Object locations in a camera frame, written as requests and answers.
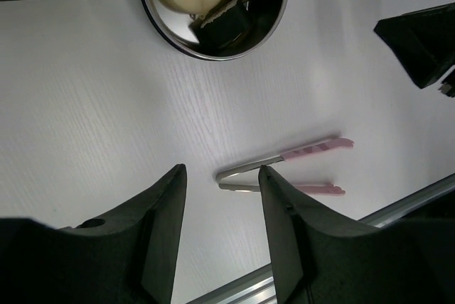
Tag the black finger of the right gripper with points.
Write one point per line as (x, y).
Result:
(423, 43)

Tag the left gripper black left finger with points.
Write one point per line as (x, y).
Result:
(125, 255)

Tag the steel tongs with pink tips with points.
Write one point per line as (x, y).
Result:
(308, 150)

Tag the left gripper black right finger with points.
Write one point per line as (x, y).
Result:
(321, 256)

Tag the green sushi roll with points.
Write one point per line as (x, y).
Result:
(223, 25)

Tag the round steel lunch box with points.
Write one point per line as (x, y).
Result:
(174, 29)

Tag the aluminium front rail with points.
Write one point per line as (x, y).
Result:
(258, 286)

